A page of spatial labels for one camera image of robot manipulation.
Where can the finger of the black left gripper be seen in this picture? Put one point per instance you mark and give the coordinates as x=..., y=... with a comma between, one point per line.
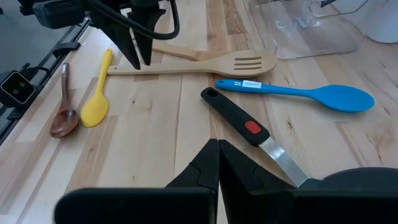
x=121, y=34
x=149, y=28

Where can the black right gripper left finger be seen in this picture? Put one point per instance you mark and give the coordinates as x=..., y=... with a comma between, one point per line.
x=205, y=171

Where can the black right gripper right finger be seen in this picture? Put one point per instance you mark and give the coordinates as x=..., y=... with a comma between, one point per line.
x=236, y=177

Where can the light wooden slotted spatula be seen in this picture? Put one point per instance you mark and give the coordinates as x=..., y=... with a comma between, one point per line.
x=186, y=67

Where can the wide grey turner spatula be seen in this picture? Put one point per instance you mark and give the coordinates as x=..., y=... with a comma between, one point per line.
x=236, y=118

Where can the small blue silicone spoon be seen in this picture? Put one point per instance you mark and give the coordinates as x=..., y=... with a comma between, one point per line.
x=342, y=98

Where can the clear plastic container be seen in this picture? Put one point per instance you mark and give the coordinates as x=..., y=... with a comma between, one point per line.
x=311, y=46

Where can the yellow silicone spoon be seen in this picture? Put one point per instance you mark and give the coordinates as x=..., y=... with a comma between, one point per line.
x=94, y=109

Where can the dark wooden spoon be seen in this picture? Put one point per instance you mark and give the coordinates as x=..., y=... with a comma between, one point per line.
x=63, y=123

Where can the white plastic bin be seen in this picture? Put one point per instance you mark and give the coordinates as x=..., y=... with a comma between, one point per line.
x=385, y=28

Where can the black aluminium table frame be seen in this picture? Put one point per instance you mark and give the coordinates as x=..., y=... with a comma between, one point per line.
x=63, y=49

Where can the black table-level camera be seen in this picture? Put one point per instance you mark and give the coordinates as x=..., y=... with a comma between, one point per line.
x=17, y=88

